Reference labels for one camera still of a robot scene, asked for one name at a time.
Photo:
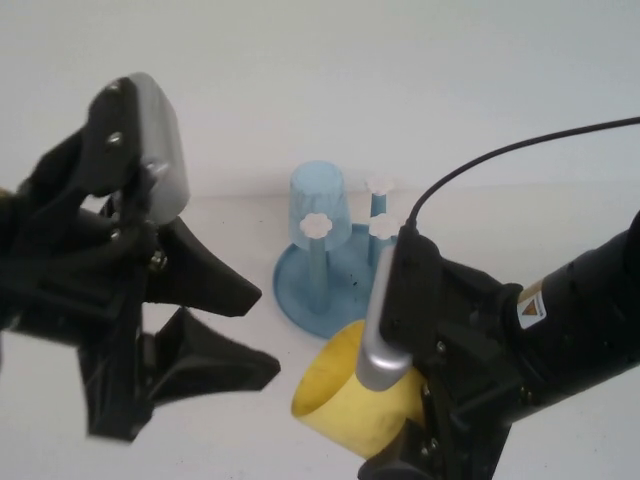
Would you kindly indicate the light blue plastic cup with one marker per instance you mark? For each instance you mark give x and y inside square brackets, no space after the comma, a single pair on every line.
[315,195]

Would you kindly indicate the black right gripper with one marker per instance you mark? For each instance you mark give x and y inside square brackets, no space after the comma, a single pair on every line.
[470,400]

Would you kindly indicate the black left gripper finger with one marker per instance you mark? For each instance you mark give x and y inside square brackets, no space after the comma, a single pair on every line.
[210,365]

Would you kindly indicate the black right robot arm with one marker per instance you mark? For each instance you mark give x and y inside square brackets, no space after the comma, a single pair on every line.
[590,310]

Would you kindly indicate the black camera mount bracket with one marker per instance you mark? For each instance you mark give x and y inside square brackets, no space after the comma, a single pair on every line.
[110,140]
[420,285]

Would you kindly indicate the black left camera mount bracket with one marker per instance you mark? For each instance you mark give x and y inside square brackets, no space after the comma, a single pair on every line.
[110,140]

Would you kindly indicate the black right camera mount bracket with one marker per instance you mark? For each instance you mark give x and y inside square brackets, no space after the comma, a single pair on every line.
[420,285]

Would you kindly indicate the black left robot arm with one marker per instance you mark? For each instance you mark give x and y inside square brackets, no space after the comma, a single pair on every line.
[6,250]

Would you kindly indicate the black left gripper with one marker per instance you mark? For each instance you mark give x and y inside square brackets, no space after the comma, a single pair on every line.
[75,270]

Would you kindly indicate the yellow plastic cup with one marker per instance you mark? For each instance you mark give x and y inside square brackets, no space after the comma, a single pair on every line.
[340,415]

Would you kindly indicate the blue cup stand white caps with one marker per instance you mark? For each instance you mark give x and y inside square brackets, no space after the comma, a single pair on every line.
[300,300]

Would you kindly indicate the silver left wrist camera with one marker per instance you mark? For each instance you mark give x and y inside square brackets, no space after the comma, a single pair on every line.
[165,150]

